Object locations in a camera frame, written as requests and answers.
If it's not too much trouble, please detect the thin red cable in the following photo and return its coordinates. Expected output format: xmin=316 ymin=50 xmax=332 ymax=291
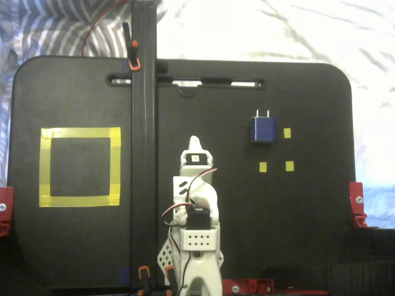
xmin=80 ymin=0 xmax=132 ymax=57

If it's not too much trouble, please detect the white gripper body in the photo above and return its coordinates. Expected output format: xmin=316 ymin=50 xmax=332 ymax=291
xmin=172 ymin=149 xmax=220 ymax=231

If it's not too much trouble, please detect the orange black bar clamp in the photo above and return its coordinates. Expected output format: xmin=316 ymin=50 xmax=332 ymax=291
xmin=138 ymin=265 xmax=152 ymax=296
xmin=165 ymin=265 xmax=179 ymax=296
xmin=122 ymin=22 xmax=142 ymax=72

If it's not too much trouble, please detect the red corner clamp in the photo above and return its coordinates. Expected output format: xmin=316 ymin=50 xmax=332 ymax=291
xmin=0 ymin=186 xmax=15 ymax=237
xmin=349 ymin=181 xmax=368 ymax=228

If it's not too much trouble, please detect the blue tape piece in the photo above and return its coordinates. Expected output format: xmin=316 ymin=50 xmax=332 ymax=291
xmin=118 ymin=268 xmax=131 ymax=286

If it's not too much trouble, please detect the black flat bar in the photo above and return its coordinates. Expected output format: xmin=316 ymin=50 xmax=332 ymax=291
xmin=131 ymin=0 xmax=158 ymax=289

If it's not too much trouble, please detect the blue white charger block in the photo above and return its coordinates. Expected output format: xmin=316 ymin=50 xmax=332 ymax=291
xmin=249 ymin=109 xmax=277 ymax=145

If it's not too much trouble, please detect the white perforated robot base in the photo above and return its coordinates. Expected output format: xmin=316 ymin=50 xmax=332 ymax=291
xmin=157 ymin=243 xmax=225 ymax=286

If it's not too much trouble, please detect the white fixed gripper jaw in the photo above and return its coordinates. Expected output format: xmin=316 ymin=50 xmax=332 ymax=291
xmin=189 ymin=135 xmax=205 ymax=152

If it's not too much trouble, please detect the yellow tape square outline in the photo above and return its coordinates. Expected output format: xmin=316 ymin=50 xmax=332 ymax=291
xmin=39 ymin=126 xmax=122 ymax=208

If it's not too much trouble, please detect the black backdrop sheet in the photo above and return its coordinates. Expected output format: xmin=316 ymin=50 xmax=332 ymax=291
xmin=0 ymin=227 xmax=395 ymax=296

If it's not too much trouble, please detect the red pole base bracket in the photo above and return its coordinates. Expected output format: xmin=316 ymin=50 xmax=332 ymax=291
xmin=222 ymin=278 xmax=275 ymax=294

